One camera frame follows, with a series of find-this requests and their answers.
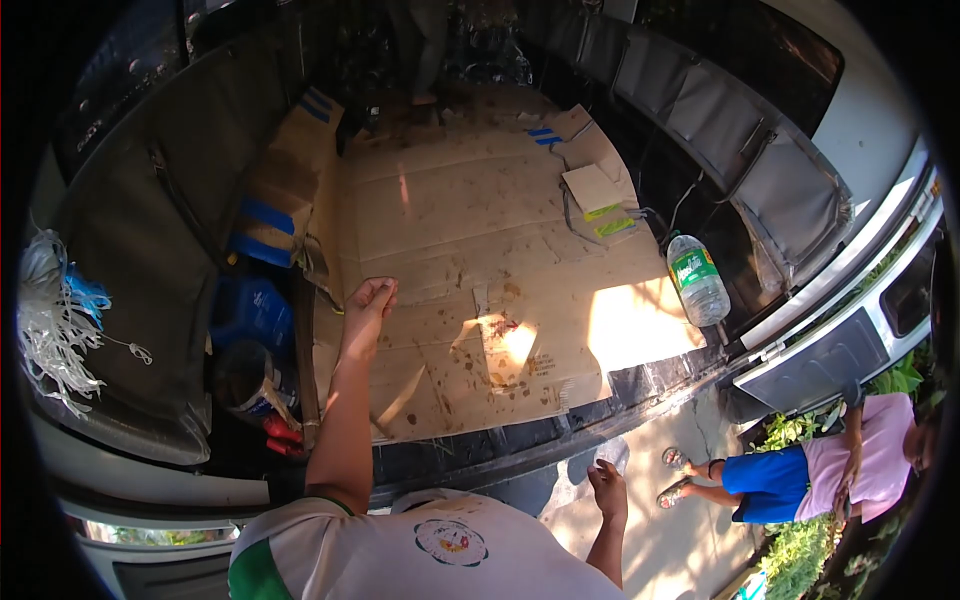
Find clear plastic cup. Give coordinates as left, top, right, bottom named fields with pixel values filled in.
left=592, top=435, right=632, bottom=478

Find water bottle with green label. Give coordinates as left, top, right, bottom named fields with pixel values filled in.
left=665, top=233, right=733, bottom=329

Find long grey padded bench seat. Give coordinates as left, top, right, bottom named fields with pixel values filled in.
left=523, top=6, right=857, bottom=289

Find green garden plants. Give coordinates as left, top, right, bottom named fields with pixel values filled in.
left=748, top=339, right=940, bottom=600

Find cardboard box with blue tape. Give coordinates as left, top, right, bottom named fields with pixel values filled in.
left=228, top=85, right=347, bottom=271

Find blue plastic canister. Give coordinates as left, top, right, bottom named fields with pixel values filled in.
left=209, top=276, right=296, bottom=355

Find silver vehicle rear door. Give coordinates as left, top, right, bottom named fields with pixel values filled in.
left=730, top=141, right=948, bottom=415

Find large stained cardboard sheet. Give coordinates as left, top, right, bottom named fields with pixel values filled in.
left=309, top=103, right=708, bottom=445

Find person's left hand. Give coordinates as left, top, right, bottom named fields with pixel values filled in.
left=340, top=276, right=401, bottom=363

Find person's body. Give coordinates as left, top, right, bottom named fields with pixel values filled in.
left=227, top=487, right=631, bottom=600

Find bundle of white plastic strips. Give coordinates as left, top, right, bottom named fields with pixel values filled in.
left=15, top=227, right=156, bottom=419

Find small cardboard piece yellow tape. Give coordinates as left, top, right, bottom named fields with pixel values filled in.
left=561, top=162, right=640, bottom=243

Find person's left fingers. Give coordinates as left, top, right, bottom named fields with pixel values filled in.
left=363, top=276, right=401, bottom=318

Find red handled tool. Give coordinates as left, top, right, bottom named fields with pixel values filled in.
left=261, top=414, right=309, bottom=460

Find grey folded bench seat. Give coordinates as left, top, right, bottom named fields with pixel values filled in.
left=54, top=36, right=303, bottom=468

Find open paint bucket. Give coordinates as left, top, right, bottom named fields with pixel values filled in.
left=213, top=340, right=303, bottom=430

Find person's right hand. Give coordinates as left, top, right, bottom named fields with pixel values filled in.
left=586, top=459, right=630, bottom=528

